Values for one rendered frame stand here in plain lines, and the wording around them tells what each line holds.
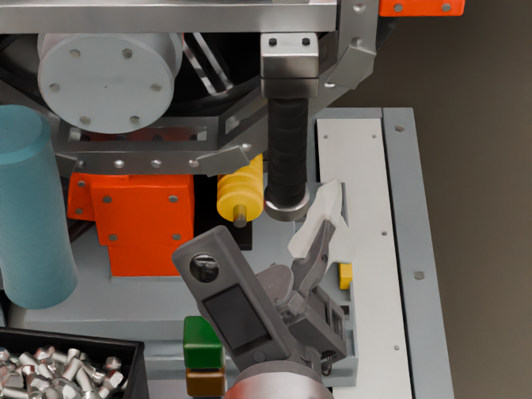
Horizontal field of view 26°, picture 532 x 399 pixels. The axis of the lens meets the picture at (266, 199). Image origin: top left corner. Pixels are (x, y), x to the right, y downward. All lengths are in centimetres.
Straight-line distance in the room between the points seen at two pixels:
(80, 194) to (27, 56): 18
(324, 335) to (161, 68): 31
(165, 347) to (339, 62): 66
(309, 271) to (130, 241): 57
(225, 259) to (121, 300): 86
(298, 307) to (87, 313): 82
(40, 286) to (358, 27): 47
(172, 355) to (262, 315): 88
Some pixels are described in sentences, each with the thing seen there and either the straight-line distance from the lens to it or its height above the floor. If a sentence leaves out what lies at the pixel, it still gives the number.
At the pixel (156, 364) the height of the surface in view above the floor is 16.
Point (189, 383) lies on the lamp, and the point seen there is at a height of 60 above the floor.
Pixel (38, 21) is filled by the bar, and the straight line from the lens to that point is 100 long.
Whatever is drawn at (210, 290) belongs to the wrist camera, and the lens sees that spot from 88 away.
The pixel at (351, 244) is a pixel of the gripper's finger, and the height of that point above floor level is 82.
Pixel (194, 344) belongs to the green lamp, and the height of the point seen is 66.
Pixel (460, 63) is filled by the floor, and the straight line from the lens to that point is 246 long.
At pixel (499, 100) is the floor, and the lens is 239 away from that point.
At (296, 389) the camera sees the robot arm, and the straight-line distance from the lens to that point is 85.
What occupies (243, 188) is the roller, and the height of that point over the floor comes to 54.
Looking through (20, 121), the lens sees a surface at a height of 74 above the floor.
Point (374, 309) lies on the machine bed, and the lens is 189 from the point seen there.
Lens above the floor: 157
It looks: 47 degrees down
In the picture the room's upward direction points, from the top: straight up
